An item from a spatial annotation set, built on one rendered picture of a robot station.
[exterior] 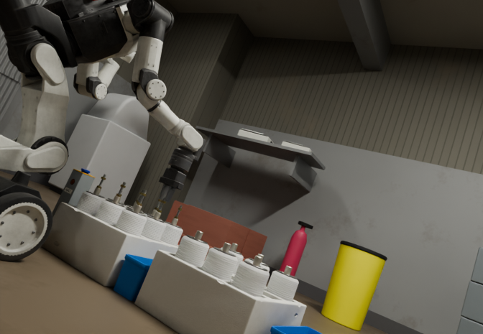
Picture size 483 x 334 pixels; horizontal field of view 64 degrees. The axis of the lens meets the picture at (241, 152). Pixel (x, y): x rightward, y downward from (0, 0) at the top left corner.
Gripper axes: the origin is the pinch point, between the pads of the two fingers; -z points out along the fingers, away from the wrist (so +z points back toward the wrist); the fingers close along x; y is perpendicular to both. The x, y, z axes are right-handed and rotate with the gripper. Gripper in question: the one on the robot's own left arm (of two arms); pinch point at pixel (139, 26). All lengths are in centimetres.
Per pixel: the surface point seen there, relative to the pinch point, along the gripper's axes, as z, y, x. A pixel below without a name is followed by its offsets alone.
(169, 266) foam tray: 124, 10, 63
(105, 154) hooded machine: -52, -212, -79
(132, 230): 112, -1, 45
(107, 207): 105, -3, 32
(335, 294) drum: 53, -144, 159
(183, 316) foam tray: 137, 10, 72
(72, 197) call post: 97, -19, 10
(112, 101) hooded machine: -109, -192, -95
